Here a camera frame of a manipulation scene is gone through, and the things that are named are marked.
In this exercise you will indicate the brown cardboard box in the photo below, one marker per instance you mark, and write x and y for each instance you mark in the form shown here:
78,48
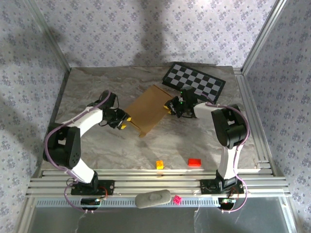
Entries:
148,109

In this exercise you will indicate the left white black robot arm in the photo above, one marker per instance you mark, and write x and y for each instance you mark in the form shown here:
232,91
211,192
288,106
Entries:
85,117

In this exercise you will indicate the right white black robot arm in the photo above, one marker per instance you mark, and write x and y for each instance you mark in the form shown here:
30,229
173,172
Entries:
228,160

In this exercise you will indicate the black white checkerboard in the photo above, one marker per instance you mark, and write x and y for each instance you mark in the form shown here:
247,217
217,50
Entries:
194,77

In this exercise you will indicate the orange toy brick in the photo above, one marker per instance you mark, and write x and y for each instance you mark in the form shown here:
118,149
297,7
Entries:
159,164

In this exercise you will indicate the red toy brick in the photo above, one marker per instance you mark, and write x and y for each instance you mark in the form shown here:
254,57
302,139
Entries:
194,162

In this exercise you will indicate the grey oval stone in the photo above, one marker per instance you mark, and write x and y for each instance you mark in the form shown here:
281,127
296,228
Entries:
152,199

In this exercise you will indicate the left small circuit board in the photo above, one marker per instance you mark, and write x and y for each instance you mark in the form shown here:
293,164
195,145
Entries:
90,201

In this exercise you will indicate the small circuit board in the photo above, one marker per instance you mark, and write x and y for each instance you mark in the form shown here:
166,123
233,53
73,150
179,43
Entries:
227,201
90,201

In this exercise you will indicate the pink toy brick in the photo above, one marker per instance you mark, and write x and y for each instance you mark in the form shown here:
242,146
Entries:
177,199

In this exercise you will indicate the grey metal panel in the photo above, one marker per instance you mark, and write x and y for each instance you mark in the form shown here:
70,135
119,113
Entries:
145,221

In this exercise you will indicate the right small circuit board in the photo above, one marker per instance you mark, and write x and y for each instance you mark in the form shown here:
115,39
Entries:
227,201

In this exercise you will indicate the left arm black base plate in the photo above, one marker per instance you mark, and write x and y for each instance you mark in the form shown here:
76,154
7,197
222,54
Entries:
109,187

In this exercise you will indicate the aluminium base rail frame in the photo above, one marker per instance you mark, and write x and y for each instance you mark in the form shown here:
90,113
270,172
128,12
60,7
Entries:
158,184

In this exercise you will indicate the aluminium side rail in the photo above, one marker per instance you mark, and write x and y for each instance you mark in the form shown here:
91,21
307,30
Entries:
255,121

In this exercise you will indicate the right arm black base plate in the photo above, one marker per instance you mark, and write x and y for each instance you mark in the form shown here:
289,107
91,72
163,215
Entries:
206,188

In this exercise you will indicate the left aluminium corner post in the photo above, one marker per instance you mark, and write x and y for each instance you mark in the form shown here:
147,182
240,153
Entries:
49,34

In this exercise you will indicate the aluminium corner post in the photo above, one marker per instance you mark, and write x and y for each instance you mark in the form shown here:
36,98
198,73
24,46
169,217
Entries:
263,34
49,34

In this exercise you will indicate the right aluminium corner post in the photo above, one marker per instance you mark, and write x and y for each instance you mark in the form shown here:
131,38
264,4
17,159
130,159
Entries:
263,34

